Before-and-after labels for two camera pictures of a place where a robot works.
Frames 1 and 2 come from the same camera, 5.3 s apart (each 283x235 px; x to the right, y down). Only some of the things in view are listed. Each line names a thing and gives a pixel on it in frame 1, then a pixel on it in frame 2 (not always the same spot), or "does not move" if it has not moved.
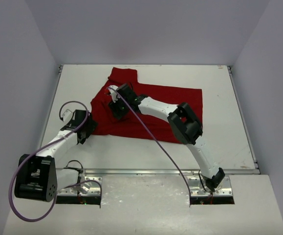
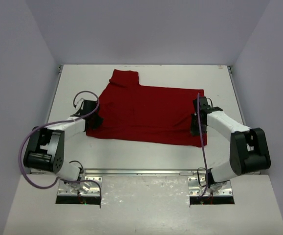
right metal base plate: (225, 190) does not move
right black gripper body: (120, 107) -> (194, 129)
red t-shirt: (109, 124) does not move
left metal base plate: (87, 186) does not move
